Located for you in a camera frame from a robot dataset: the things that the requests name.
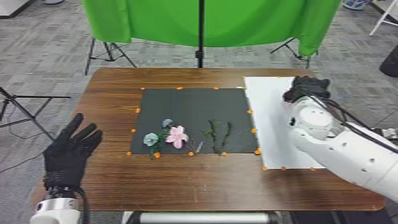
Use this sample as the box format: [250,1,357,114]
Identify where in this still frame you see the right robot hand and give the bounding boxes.
[281,75,332,104]

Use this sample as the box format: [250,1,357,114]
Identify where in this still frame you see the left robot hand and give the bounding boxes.
[41,112,105,191]

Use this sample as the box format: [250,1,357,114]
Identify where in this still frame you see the black stand legs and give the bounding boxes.
[268,36,320,70]
[83,37,139,76]

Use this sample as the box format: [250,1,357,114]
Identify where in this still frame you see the white sheet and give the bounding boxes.
[243,76,327,171]

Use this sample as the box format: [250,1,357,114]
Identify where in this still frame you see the teal flower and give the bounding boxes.
[142,132,163,160]

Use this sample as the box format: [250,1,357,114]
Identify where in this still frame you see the black tripod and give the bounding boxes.
[0,86,73,142]

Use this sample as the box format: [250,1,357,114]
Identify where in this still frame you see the pink flower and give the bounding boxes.
[163,125,197,155]

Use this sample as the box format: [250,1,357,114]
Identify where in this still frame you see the blue flower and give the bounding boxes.
[156,118,176,141]

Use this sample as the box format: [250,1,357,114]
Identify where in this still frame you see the green sprig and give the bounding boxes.
[217,121,234,156]
[202,119,220,155]

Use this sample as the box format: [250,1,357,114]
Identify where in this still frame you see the dark mat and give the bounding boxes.
[128,87,261,155]

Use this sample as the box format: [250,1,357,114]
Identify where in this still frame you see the small pale leaf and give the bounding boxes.
[194,140,206,155]

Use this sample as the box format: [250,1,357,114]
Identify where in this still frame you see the white stand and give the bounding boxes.
[368,0,398,37]

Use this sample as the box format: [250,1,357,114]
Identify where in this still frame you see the pale grey bar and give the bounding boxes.
[126,211,284,224]

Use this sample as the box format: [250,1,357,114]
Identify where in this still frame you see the black cable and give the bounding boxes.
[304,94,398,145]

